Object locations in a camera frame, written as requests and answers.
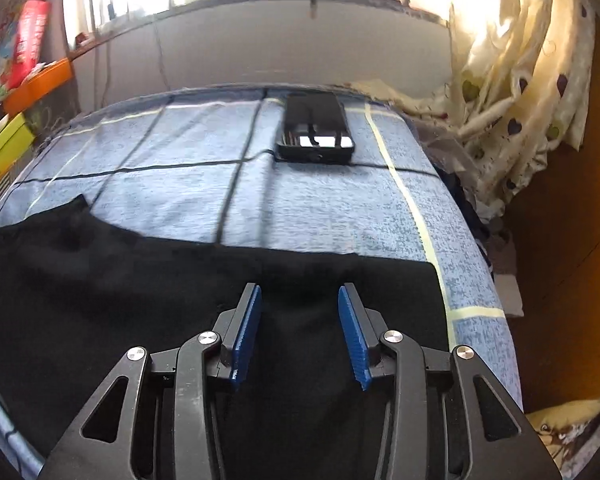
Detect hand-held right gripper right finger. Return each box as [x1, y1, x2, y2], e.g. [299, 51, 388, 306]
[337, 282, 564, 480]

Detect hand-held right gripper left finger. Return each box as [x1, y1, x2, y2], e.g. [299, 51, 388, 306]
[40, 282, 264, 480]

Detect black pants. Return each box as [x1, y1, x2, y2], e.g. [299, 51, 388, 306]
[0, 194, 453, 480]

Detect blue plaid bedsheet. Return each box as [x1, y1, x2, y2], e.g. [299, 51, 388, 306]
[0, 85, 524, 480]

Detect brown wooden cabinet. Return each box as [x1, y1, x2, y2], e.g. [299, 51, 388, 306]
[500, 10, 600, 413]

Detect black smartphone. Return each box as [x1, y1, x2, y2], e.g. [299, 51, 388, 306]
[275, 91, 355, 166]

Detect cartoon print cushion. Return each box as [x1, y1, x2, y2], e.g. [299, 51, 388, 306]
[525, 392, 600, 480]

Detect cream heart print curtain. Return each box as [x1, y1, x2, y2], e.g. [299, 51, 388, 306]
[380, 0, 598, 221]

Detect lime green shoebox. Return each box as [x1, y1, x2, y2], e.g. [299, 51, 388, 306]
[0, 112, 36, 176]

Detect orange box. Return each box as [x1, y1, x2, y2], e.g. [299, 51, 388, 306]
[2, 58, 75, 116]

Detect red printed package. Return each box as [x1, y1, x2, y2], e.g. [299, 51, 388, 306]
[5, 0, 51, 91]

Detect grey cable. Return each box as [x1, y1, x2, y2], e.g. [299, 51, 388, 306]
[152, 25, 174, 92]

